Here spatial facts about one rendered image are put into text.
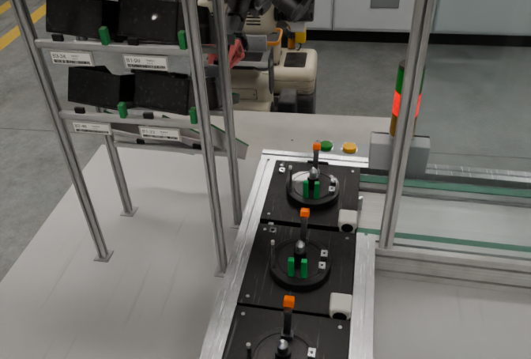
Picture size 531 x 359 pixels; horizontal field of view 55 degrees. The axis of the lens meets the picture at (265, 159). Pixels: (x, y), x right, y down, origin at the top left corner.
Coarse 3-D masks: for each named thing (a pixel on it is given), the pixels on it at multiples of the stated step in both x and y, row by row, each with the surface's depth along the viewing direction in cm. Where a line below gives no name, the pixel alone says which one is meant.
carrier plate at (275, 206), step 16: (272, 176) 141; (288, 176) 140; (336, 176) 140; (352, 176) 139; (272, 192) 135; (352, 192) 134; (272, 208) 131; (288, 208) 130; (336, 208) 130; (352, 208) 130; (288, 224) 127; (320, 224) 126; (336, 224) 125
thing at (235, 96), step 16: (144, 80) 106; (160, 80) 105; (176, 80) 104; (208, 80) 111; (144, 96) 107; (160, 96) 106; (176, 96) 104; (192, 96) 105; (208, 96) 112; (176, 112) 105
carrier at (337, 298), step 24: (264, 240) 122; (288, 240) 119; (312, 240) 119; (336, 240) 121; (264, 264) 116; (288, 264) 108; (312, 264) 113; (336, 264) 115; (240, 288) 111; (264, 288) 111; (288, 288) 110; (312, 288) 110; (336, 288) 110; (312, 312) 106; (336, 312) 104
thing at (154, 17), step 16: (128, 0) 96; (144, 0) 95; (160, 0) 94; (128, 16) 97; (144, 16) 96; (160, 16) 95; (176, 16) 94; (208, 16) 105; (128, 32) 98; (144, 32) 96; (160, 32) 95; (176, 32) 94; (208, 32) 106
